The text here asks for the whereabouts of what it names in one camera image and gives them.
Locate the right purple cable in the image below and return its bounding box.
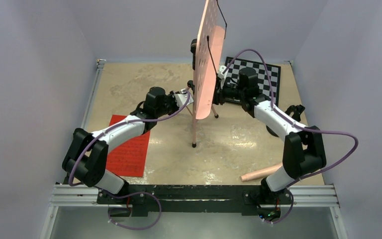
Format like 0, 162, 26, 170
222, 48, 359, 189

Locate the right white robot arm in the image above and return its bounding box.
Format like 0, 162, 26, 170
213, 67, 326, 203

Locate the black microphone desk stand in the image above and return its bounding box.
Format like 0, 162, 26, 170
266, 105, 305, 137

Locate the black white checkerboard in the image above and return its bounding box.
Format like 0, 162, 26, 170
223, 58, 281, 106

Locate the aluminium table frame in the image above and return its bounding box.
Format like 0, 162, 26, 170
39, 59, 348, 239

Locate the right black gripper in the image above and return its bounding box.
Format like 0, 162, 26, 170
201, 78, 245, 106

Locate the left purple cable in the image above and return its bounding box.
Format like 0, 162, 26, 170
68, 90, 191, 187

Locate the red sheet music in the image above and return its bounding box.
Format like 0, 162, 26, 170
106, 132, 150, 177

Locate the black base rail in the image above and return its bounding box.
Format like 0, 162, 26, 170
97, 184, 291, 218

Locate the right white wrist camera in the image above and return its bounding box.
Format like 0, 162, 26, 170
217, 65, 228, 89

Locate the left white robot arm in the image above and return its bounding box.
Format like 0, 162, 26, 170
62, 87, 192, 204

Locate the pink tripod music stand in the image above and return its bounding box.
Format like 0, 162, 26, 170
191, 0, 227, 148

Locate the purple cable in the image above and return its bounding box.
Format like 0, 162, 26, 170
68, 90, 191, 187
222, 48, 359, 189

